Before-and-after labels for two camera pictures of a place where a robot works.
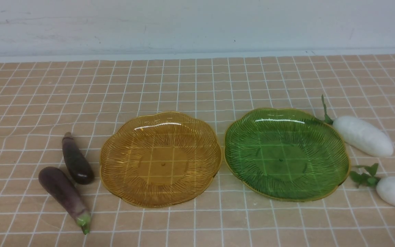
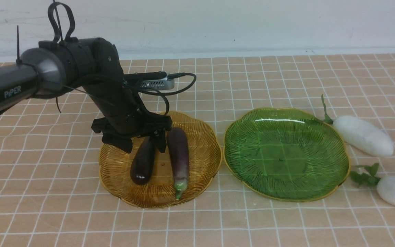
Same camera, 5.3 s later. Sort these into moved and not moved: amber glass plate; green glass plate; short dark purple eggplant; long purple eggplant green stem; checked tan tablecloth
Moved: long purple eggplant green stem; short dark purple eggplant
Not moved: amber glass plate; checked tan tablecloth; green glass plate
